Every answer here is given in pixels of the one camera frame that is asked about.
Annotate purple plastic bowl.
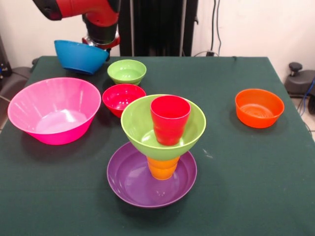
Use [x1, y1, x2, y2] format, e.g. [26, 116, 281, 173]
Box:
[106, 142, 198, 209]

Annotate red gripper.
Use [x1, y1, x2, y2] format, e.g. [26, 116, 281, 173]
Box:
[82, 35, 121, 62]

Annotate black hanging wall cables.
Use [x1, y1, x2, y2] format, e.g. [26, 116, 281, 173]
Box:
[193, 0, 222, 57]

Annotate dark green table cloth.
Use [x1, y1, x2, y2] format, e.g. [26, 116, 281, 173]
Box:
[0, 56, 315, 236]

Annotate blue plastic bowl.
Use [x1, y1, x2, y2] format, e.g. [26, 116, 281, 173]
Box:
[54, 40, 110, 75]

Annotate red plastic cup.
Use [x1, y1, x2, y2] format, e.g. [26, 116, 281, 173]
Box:
[150, 95, 191, 146]

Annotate orange plastic cup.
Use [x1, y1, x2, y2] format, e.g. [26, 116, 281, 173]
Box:
[147, 156, 181, 181]

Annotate small red plastic bowl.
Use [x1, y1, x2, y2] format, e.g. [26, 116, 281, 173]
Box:
[102, 83, 147, 118]

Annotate small green plastic bowl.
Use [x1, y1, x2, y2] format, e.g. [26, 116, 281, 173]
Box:
[107, 59, 147, 86]

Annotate orange plastic bowl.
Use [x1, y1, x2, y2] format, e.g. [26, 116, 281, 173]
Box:
[235, 88, 285, 129]

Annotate black pedestal leg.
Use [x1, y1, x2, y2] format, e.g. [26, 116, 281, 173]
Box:
[0, 66, 32, 99]
[284, 62, 315, 99]

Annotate blue cable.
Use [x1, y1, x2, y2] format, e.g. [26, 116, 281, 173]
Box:
[297, 77, 315, 118]

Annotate large pink plastic bowl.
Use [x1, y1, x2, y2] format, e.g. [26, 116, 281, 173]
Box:
[7, 77, 102, 146]

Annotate large green plastic bowl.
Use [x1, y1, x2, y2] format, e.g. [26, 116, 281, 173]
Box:
[120, 94, 207, 161]

